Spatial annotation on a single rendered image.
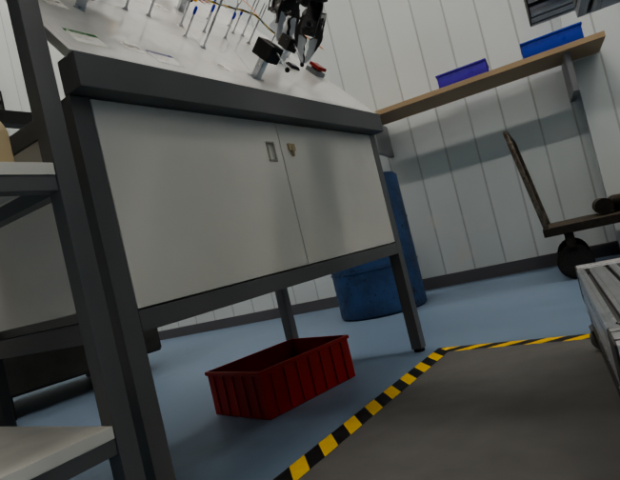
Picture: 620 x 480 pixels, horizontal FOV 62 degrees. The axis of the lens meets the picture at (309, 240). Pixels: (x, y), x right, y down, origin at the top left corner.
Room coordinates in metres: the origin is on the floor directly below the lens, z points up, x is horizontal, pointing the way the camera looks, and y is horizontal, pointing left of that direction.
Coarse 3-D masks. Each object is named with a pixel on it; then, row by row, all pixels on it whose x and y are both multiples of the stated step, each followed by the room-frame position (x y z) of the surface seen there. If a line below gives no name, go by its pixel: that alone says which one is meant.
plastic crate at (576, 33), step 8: (576, 24) 2.78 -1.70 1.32; (552, 32) 2.83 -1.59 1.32; (560, 32) 2.82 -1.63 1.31; (568, 32) 2.80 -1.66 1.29; (576, 32) 2.79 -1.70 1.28; (536, 40) 2.87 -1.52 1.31; (544, 40) 2.86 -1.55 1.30; (552, 40) 2.84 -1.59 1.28; (560, 40) 2.82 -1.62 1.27; (568, 40) 2.81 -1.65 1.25; (520, 48) 2.95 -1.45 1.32; (528, 48) 2.89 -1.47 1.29; (536, 48) 2.88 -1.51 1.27; (544, 48) 2.86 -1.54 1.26; (552, 48) 2.84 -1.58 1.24; (528, 56) 2.90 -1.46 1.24
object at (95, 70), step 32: (64, 64) 0.89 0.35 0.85; (96, 64) 0.90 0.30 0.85; (128, 64) 0.96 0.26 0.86; (96, 96) 0.93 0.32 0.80; (128, 96) 0.96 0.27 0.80; (160, 96) 1.01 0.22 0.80; (192, 96) 1.08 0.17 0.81; (224, 96) 1.16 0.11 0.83; (256, 96) 1.26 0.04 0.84; (288, 96) 1.38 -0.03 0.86; (320, 128) 1.57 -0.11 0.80; (352, 128) 1.67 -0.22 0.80
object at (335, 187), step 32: (288, 128) 1.42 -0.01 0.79; (288, 160) 1.39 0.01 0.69; (320, 160) 1.53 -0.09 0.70; (352, 160) 1.69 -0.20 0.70; (320, 192) 1.49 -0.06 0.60; (352, 192) 1.65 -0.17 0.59; (320, 224) 1.46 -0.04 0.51; (352, 224) 1.61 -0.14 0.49; (384, 224) 1.78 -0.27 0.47; (320, 256) 1.43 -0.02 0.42
